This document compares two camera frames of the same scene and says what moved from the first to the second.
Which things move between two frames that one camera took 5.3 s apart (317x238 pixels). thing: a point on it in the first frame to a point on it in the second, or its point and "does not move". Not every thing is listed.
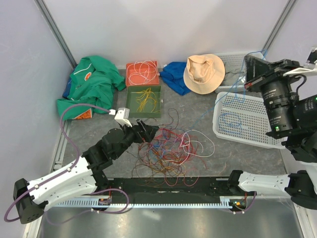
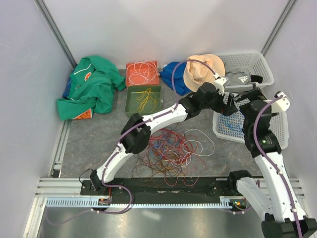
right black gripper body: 277,70 to 255,93
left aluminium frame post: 56,32 does not move
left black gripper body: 133,135 to 216,104
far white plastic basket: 235,76 does not move
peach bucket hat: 204,73 does not move
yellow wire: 147,93 does not move
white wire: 142,73 does not move
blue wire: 229,90 to 229,125
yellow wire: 147,94 does not move
